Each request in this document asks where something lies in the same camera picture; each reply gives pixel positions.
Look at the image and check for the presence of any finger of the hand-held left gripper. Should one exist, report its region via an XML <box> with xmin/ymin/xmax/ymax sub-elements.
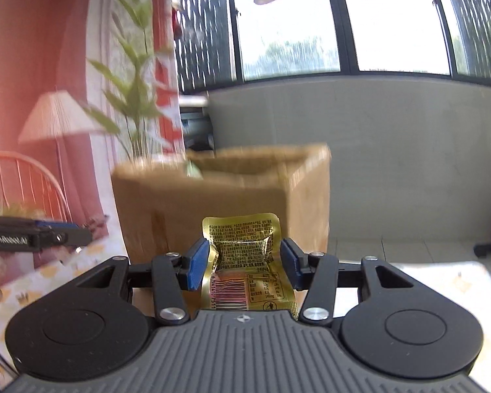
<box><xmin>0</xmin><ymin>229</ymin><xmax>93</xmax><ymax>253</ymax></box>
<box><xmin>0</xmin><ymin>215</ymin><xmax>79</xmax><ymax>232</ymax></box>

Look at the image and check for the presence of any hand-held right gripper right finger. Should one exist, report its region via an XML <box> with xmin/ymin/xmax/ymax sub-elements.
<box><xmin>281</xmin><ymin>238</ymin><xmax>428</xmax><ymax>327</ymax></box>

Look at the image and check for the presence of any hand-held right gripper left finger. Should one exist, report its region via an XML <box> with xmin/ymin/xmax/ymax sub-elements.
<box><xmin>71</xmin><ymin>239</ymin><xmax>210</xmax><ymax>325</ymax></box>

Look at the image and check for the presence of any gold snack packet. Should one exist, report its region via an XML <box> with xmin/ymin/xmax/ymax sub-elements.
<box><xmin>202</xmin><ymin>212</ymin><xmax>299</xmax><ymax>320</ymax></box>

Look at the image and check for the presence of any plastic-lined brown cardboard box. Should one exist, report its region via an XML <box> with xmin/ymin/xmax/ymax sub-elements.
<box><xmin>110</xmin><ymin>143</ymin><xmax>333</xmax><ymax>297</ymax></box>

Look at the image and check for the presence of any printed yellow tablecloth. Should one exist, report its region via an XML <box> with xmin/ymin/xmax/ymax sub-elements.
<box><xmin>0</xmin><ymin>241</ymin><xmax>491</xmax><ymax>381</ymax></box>

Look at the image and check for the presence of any dark appliance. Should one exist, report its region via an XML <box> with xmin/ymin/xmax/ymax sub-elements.
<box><xmin>180</xmin><ymin>105</ymin><xmax>215</xmax><ymax>152</ymax></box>

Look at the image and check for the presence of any printed red floral curtain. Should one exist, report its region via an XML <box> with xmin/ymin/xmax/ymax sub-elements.
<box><xmin>0</xmin><ymin>0</ymin><xmax>186</xmax><ymax>263</ymax></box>

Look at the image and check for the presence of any black perforated window screen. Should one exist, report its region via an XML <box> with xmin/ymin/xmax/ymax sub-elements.
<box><xmin>175</xmin><ymin>0</ymin><xmax>239</xmax><ymax>94</ymax></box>

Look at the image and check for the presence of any black window frame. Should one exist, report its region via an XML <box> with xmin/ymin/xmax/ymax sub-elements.
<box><xmin>229</xmin><ymin>0</ymin><xmax>491</xmax><ymax>88</ymax></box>

